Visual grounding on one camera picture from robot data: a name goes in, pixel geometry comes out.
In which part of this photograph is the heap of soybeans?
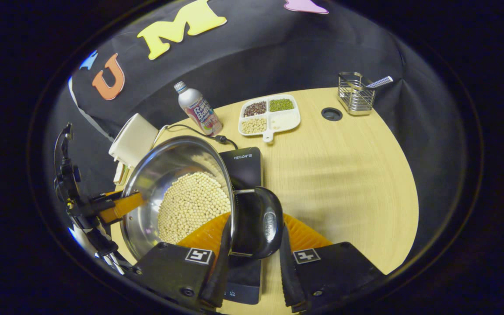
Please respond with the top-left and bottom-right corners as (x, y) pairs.
(157, 171), (231, 245)

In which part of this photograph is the white toaster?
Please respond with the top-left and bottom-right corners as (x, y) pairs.
(108, 113), (160, 184)

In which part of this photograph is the black power cable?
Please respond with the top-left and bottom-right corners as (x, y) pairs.
(164, 124), (238, 150)

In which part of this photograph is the dark red beans portion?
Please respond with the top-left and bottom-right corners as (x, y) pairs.
(243, 101), (267, 118)

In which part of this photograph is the spoon with checked handle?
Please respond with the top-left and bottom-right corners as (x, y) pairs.
(364, 76), (394, 89)

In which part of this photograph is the white divided tray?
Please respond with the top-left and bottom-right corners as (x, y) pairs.
(238, 94), (301, 143)

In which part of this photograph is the green mung beans portion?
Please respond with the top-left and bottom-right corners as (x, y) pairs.
(269, 98), (295, 112)

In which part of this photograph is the steel pot with black handles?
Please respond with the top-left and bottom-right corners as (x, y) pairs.
(120, 136), (284, 261)

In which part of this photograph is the silver bottle with colourful label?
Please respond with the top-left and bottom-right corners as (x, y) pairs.
(174, 81), (223, 136)

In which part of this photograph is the black induction cooktop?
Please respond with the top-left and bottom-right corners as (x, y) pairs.
(219, 147), (263, 305)

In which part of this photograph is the metal wire utensil holder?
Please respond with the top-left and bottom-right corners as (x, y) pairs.
(337, 72), (376, 116)

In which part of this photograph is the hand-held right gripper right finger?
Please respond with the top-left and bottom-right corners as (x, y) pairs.
(278, 213), (386, 312)

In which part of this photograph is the black cable grommet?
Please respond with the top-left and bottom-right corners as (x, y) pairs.
(321, 107), (343, 122)

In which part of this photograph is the pale yellow beans portion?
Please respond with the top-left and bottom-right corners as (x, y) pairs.
(241, 118), (268, 134)

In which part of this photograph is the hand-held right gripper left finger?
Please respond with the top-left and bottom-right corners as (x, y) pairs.
(132, 213), (235, 312)

